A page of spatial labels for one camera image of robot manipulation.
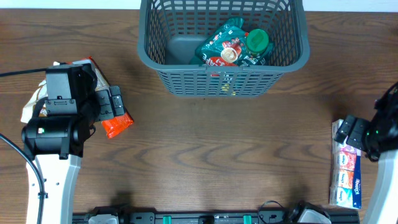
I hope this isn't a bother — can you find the grey plastic basket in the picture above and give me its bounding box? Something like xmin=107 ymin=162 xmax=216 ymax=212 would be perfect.
xmin=137 ymin=0 xmax=310 ymax=97

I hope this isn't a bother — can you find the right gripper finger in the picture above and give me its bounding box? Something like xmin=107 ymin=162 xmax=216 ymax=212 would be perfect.
xmin=345 ymin=117 xmax=370 ymax=151
xmin=333 ymin=115 xmax=356 ymax=144

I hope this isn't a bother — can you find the cream brown paper bag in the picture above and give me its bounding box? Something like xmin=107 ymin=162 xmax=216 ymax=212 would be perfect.
xmin=21 ymin=79 xmax=48 ymax=123

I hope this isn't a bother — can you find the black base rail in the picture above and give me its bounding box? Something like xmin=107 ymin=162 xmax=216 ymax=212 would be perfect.
xmin=72 ymin=201 xmax=361 ymax=224

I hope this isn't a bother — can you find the Kleenex tissue multipack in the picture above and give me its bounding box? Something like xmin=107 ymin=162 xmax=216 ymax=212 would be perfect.
xmin=329 ymin=119 xmax=362 ymax=209

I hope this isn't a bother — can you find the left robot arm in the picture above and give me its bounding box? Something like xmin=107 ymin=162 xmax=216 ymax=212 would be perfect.
xmin=21 ymin=59 xmax=126 ymax=223

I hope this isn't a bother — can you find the orange biscuit pack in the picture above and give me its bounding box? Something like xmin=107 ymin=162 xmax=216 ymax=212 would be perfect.
xmin=72 ymin=57 xmax=134 ymax=139

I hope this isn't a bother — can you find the green lid jar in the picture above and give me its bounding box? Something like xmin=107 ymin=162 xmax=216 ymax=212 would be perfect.
xmin=246 ymin=29 xmax=269 ymax=56

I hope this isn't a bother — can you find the left black cable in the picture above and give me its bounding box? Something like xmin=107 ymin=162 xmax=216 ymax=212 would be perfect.
xmin=0 ymin=67 xmax=49 ymax=224

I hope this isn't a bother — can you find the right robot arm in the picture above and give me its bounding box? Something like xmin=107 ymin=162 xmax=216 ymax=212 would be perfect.
xmin=329 ymin=85 xmax=397 ymax=223

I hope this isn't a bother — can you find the green Nescafe coffee bag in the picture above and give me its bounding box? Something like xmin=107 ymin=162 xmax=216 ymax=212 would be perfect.
xmin=188 ymin=17 xmax=274 ymax=94

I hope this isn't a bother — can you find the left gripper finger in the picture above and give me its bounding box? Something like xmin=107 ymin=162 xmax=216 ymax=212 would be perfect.
xmin=109 ymin=85 xmax=126 ymax=116
xmin=95 ymin=90 xmax=114 ymax=121

